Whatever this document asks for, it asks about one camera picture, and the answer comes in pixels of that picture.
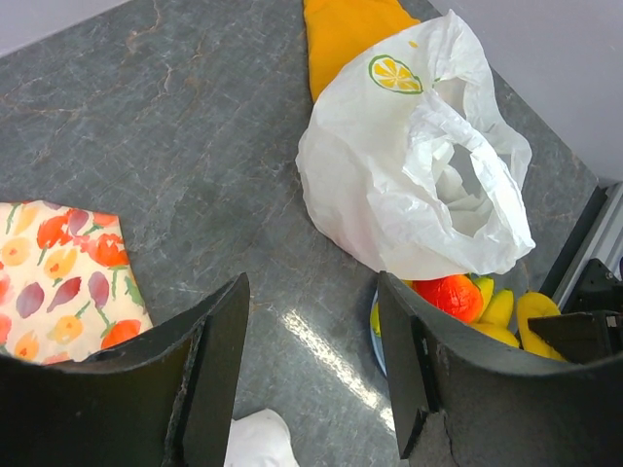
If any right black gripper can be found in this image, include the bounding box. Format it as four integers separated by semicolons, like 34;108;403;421
528;310;622;364

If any orange cloth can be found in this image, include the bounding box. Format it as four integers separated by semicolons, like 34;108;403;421
303;0;420;100

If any white plastic bag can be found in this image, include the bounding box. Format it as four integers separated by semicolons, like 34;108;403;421
296;12;534;280

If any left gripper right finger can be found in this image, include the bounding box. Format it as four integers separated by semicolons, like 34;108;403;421
377;270;570;461

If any white cloth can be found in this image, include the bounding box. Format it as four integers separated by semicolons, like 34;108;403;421
224;409;299;467

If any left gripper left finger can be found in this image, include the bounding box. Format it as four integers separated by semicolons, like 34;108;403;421
87;271;252;467

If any floral patterned cloth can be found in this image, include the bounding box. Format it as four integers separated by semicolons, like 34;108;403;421
1;200;153;365

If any blue plate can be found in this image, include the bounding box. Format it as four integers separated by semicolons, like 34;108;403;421
369;291;386;376

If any small yellow banana bunch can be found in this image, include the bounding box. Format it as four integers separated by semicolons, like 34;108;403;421
468;276;514;328

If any large yellow banana bunch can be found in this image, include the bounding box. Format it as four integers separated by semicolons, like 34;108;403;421
372;301;521;349

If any orange persimmon fruit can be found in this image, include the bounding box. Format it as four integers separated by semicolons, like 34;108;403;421
412;274;484;324

